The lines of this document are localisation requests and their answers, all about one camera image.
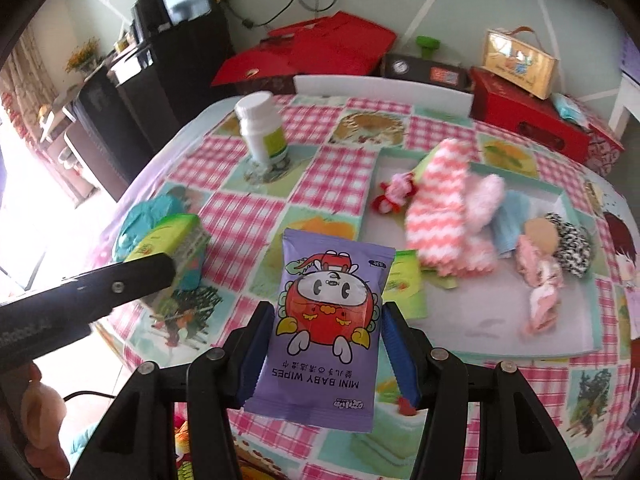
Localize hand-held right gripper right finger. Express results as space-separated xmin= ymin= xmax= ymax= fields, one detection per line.
xmin=382 ymin=304 xmax=583 ymax=480

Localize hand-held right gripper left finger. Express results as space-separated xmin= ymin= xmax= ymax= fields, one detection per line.
xmin=75 ymin=301 xmax=276 ymax=480

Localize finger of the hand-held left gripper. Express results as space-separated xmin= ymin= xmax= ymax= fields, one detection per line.
xmin=60 ymin=255 xmax=176 ymax=321

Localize green tissue packet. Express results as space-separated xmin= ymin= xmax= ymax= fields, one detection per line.
xmin=384 ymin=247 xmax=430 ymax=320
xmin=122 ymin=214 xmax=211 ymax=306

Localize purple baby wipes packet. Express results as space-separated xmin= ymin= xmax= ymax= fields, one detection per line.
xmin=245 ymin=228 xmax=397 ymax=433

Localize teal shallow cardboard tray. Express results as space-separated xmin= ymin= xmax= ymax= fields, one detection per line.
xmin=357 ymin=146 xmax=601 ymax=361

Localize pink lace cloth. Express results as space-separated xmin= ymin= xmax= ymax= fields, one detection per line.
xmin=515 ymin=235 xmax=566 ymax=338

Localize pink white striped fuzzy sock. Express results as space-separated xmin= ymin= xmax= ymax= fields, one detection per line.
xmin=404 ymin=138 xmax=506 ymax=277

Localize red white scrunchie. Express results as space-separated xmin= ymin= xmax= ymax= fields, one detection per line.
xmin=371 ymin=171 xmax=420 ymax=213

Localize blue face mask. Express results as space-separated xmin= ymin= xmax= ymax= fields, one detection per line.
xmin=492 ymin=192 xmax=533 ymax=259

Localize beige round bun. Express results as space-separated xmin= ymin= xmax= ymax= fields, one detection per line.
xmin=522 ymin=217 xmax=560 ymax=258

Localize light green cloth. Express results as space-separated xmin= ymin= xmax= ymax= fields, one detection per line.
xmin=415 ymin=151 xmax=458 ymax=292

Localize black white knitted scrunchie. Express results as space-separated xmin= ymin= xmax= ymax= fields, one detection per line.
xmin=542 ymin=212 xmax=593 ymax=277

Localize person's left hand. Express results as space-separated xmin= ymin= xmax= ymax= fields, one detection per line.
xmin=15 ymin=364 xmax=68 ymax=478

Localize teal tissue box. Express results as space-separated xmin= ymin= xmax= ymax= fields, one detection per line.
xmin=112 ymin=194 xmax=208 ymax=293

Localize low black cabinet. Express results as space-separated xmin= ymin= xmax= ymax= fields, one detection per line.
xmin=70 ymin=42 xmax=181 ymax=203

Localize white medicine bottle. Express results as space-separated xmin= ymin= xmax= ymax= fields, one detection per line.
xmin=235 ymin=91 xmax=291 ymax=167

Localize yellow flowers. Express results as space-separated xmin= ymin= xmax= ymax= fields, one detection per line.
xmin=65 ymin=36 xmax=101 ymax=77

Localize dark floral box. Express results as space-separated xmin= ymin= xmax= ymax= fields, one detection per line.
xmin=234 ymin=74 xmax=297 ymax=97

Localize red box with gold clasp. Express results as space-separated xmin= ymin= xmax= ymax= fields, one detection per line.
xmin=210 ymin=42 xmax=301 ymax=87

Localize white board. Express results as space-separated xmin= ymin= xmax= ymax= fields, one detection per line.
xmin=292 ymin=74 xmax=475 ymax=120

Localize red gift box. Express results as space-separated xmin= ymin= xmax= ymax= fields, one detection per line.
xmin=470 ymin=67 xmax=591 ymax=166

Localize black flat box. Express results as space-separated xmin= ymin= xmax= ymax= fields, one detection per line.
xmin=381 ymin=52 xmax=473 ymax=92

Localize light blue wipes pack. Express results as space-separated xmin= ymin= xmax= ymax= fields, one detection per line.
xmin=552 ymin=92 xmax=593 ymax=128

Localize red gift bag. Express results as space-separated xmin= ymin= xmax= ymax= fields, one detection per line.
xmin=267 ymin=10 xmax=399 ymax=78

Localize purple perforated basket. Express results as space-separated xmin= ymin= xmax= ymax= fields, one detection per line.
xmin=620 ymin=30 xmax=640 ymax=78

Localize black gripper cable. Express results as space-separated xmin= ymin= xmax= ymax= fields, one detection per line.
xmin=62 ymin=389 xmax=118 ymax=404

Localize gold bag with handle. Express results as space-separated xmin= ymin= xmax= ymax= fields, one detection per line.
xmin=481 ymin=26 xmax=561 ymax=101

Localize white furniture frame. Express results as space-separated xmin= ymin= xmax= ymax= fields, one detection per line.
xmin=607 ymin=80 xmax=640 ymax=141

